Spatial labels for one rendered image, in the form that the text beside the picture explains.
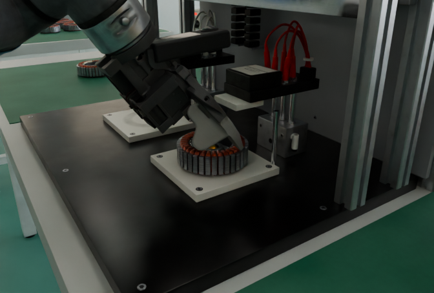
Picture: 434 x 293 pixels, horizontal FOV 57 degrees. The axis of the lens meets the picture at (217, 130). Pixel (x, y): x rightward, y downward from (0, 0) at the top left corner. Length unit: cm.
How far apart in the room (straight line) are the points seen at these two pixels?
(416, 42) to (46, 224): 54
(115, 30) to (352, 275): 38
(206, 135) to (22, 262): 137
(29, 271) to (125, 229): 126
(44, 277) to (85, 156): 104
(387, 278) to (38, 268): 145
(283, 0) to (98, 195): 38
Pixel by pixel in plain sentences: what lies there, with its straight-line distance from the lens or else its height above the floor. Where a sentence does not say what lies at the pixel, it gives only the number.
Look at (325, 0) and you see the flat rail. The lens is 54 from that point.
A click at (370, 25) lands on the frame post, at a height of 101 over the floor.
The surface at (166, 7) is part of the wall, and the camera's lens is 582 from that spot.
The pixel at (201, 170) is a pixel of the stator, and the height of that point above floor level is 79.
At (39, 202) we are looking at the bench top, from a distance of 65.
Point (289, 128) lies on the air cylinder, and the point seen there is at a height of 82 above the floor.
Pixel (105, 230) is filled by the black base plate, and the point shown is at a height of 77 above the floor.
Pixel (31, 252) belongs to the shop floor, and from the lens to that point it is 185.
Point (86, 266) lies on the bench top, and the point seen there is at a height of 75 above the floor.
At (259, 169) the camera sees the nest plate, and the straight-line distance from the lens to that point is 61.
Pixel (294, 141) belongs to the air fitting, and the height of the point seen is 80.
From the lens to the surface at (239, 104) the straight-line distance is 59.
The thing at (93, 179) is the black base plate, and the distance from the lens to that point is 63.
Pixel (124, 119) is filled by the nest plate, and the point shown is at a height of 78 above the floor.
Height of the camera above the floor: 106
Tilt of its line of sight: 22 degrees down
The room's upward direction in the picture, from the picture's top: straight up
